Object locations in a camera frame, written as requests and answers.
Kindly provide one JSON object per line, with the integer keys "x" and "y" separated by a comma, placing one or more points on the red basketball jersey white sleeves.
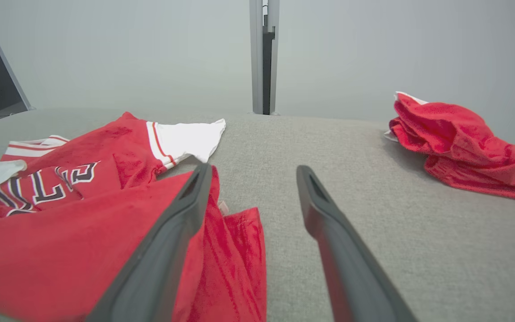
{"x": 61, "y": 250}

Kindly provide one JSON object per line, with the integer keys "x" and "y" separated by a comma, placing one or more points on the red shorts with white stripe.
{"x": 463, "y": 143}

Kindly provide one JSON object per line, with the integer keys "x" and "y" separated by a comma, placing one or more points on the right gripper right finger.
{"x": 351, "y": 277}

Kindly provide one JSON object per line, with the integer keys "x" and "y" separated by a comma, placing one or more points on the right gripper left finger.
{"x": 159, "y": 259}

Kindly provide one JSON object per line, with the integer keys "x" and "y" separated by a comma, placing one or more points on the grey partition post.
{"x": 257, "y": 53}

